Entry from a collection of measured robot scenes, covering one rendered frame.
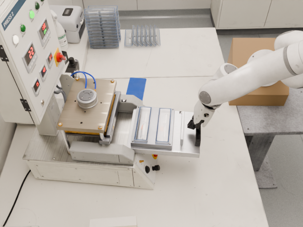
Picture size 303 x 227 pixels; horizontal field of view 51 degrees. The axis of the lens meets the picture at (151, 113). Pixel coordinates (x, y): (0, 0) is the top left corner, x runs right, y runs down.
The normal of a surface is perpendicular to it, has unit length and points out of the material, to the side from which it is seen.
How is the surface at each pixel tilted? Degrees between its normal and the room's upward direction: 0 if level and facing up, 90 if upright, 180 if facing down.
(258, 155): 90
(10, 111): 90
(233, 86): 53
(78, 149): 0
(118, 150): 0
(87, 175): 90
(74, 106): 0
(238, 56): 43
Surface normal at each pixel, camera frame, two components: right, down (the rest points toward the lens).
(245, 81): 0.04, 0.14
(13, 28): 0.99, 0.07
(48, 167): -0.10, 0.75
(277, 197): -0.01, -0.66
